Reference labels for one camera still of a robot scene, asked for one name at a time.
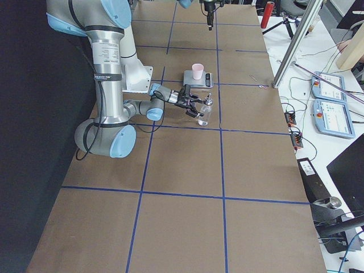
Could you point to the orange connector block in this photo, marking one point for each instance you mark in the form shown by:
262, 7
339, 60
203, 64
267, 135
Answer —
296, 139
290, 118

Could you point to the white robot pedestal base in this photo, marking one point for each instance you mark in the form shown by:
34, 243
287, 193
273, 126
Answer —
136, 77

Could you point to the wooden beam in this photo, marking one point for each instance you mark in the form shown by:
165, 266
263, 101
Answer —
353, 52

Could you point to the orange connector block upper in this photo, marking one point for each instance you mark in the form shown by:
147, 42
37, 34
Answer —
290, 118

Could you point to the black monitor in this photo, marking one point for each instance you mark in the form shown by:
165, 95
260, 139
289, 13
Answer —
346, 171

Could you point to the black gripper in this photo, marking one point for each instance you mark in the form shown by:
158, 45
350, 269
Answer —
180, 100
209, 15

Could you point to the clear glass sauce bottle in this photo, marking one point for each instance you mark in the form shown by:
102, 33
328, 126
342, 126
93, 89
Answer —
205, 111

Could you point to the red cylinder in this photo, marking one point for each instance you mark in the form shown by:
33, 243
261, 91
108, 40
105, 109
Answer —
268, 9

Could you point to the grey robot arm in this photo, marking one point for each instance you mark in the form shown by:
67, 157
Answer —
186, 3
103, 23

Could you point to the black camera tripod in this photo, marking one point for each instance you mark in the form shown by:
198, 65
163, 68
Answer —
287, 21

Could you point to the pink paper cup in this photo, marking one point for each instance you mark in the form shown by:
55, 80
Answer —
197, 71

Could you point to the orange connector block lower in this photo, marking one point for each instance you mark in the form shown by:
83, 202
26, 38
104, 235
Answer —
296, 139

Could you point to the upper teach pendant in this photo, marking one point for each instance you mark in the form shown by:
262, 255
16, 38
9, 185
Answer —
323, 90

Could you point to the silver digital kitchen scale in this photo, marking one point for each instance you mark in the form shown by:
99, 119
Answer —
206, 80

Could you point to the lower teach pendant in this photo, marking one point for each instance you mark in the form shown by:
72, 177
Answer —
333, 118

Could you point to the aluminium frame post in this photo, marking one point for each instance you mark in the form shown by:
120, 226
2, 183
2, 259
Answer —
310, 13

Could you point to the black box with label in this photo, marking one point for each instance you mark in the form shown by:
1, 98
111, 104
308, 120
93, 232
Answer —
313, 185

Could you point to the black clamp stand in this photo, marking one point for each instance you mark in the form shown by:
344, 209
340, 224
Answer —
335, 228

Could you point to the teach pendant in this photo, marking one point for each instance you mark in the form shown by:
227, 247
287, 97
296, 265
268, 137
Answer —
323, 90
333, 118

